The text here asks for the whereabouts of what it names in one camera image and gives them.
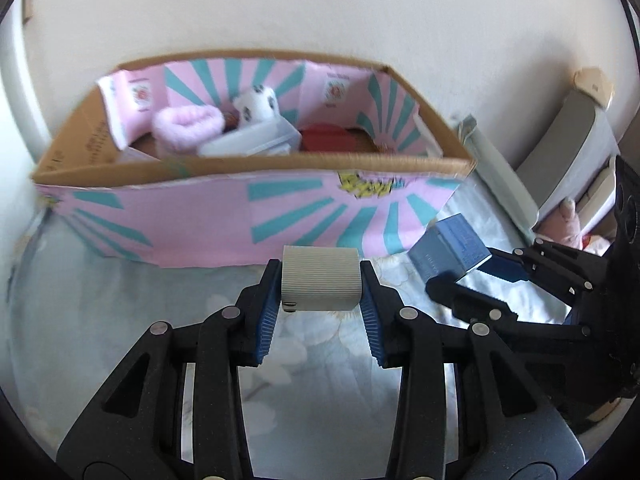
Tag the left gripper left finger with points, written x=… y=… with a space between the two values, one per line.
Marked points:
x=172 y=407

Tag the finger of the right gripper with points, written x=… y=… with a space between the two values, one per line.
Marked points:
x=467 y=305
x=565 y=273

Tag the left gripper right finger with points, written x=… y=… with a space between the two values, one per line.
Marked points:
x=467 y=407

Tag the blue small box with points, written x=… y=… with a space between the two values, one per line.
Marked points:
x=448 y=247

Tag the white ribbed small box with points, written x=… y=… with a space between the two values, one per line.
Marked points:
x=317 y=279

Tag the red round compact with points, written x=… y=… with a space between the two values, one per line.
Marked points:
x=325 y=138

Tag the clear plastic compartment box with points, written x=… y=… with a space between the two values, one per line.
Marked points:
x=275 y=137

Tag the pink fluffy scrunchie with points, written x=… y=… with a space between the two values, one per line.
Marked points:
x=181 y=130

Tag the white panda print sock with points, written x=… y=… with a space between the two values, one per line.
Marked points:
x=256 y=104

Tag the pink plush toy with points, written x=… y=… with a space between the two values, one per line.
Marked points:
x=562 y=226

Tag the cream pillow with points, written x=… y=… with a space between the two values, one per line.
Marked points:
x=599 y=197

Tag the floral bed sheet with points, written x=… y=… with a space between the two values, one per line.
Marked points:
x=319 y=406

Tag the grey headboard cushion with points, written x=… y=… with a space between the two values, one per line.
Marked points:
x=570 y=155

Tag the pink striped cardboard box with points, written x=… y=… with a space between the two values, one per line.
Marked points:
x=202 y=212

